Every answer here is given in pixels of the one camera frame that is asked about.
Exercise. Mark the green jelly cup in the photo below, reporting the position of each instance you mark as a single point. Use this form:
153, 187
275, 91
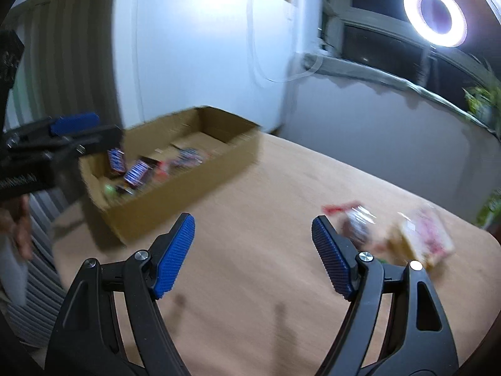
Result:
109, 190

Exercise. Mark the person's left hand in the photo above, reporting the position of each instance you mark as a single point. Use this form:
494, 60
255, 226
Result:
21, 227

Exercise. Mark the white wardrobe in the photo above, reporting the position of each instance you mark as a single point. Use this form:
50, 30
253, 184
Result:
188, 47

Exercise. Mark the large framed window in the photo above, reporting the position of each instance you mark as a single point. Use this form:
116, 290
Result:
364, 35

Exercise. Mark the grey striped curtain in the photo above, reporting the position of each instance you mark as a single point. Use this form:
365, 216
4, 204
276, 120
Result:
58, 47

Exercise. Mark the blue white chocolate bar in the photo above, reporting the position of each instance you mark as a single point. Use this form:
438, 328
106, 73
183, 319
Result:
188, 158
137, 173
116, 162

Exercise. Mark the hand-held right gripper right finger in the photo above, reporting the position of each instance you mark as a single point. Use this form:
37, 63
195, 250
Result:
332, 258

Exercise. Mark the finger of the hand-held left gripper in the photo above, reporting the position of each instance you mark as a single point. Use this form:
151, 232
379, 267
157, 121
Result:
94, 141
74, 122

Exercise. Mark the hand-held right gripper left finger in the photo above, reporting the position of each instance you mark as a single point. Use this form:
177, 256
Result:
174, 258

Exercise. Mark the potted spider plant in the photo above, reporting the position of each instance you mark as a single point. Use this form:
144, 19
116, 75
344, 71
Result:
483, 103

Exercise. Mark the brown cardboard box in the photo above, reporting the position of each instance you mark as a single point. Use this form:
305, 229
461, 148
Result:
176, 211

